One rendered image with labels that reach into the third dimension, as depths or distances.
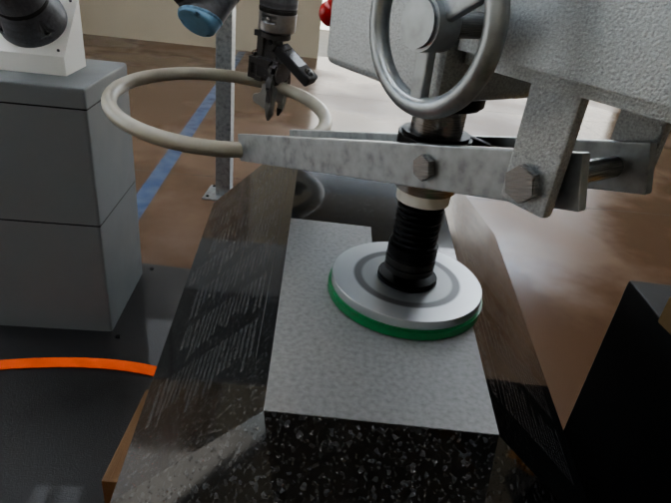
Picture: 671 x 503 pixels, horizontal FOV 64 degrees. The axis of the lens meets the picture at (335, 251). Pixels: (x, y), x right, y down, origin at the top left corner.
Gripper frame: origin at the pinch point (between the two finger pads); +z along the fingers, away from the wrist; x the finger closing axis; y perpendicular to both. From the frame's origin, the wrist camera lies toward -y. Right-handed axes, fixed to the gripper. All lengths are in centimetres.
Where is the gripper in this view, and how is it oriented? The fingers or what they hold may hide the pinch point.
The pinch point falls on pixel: (276, 114)
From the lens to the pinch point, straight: 145.5
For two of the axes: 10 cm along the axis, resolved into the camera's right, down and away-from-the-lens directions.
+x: -4.2, 4.5, -7.9
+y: -8.9, -3.6, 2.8
